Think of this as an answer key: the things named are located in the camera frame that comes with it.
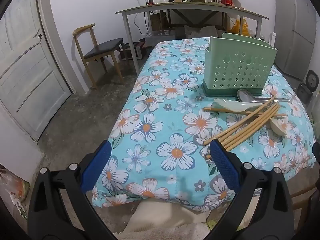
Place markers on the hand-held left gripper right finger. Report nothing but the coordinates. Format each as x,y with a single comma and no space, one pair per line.
223,165

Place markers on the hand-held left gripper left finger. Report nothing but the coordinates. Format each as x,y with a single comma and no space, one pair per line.
96,165

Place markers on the white ceramic spoon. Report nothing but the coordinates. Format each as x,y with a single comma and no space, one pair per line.
230,104

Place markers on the cream ceramic spoon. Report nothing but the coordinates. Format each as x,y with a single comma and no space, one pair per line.
277,127

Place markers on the metal spoon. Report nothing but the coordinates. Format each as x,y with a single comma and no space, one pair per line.
243,95

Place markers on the green perforated utensil holder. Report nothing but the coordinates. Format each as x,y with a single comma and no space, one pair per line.
240,67

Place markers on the floral light blue blanket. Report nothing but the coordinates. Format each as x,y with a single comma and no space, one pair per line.
155,120

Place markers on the light wooden chair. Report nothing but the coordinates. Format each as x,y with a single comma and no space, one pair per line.
301,197

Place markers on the cream fluffy towel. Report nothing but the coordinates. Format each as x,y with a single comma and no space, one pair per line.
160,220

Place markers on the orange print plastic bag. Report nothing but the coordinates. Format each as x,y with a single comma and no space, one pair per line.
15,190

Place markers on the black electronic box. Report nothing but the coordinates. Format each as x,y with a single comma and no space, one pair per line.
317,155

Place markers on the black rice cooker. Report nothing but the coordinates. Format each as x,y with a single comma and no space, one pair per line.
305,92

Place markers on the white panel door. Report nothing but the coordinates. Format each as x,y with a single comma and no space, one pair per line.
27,80

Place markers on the wooden chair black seat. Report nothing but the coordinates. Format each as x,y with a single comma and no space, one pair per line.
102,48

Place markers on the silver electronic box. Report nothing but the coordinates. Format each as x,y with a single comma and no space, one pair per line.
132,51

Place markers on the white sack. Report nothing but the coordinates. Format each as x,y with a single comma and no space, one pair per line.
200,31

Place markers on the yellow plastic bag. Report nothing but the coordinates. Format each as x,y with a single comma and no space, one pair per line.
241,27

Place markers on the clear plastic storage box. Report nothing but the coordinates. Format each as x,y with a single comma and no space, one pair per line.
160,38

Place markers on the grey refrigerator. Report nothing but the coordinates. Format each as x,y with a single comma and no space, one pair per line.
295,30

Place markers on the cardboard box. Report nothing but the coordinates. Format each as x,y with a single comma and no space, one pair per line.
157,21

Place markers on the grey metal frame table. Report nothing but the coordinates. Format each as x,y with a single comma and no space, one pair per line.
190,7

